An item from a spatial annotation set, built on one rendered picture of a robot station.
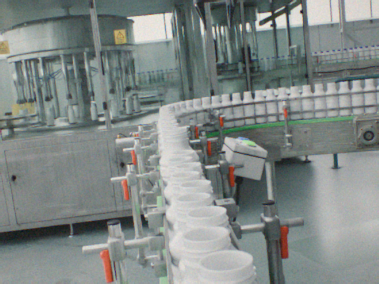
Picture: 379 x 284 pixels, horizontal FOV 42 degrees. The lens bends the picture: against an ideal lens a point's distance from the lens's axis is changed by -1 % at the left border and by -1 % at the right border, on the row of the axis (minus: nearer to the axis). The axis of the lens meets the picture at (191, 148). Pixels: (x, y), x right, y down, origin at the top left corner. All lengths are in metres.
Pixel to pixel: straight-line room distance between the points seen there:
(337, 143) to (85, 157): 2.34
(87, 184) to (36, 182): 0.42
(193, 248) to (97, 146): 3.84
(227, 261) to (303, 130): 2.18
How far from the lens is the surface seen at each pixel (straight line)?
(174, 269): 0.51
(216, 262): 0.35
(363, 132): 2.40
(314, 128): 2.51
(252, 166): 1.12
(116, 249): 0.65
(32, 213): 4.41
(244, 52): 6.14
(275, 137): 2.52
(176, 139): 0.83
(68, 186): 4.29
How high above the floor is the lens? 1.29
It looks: 9 degrees down
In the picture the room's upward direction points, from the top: 6 degrees counter-clockwise
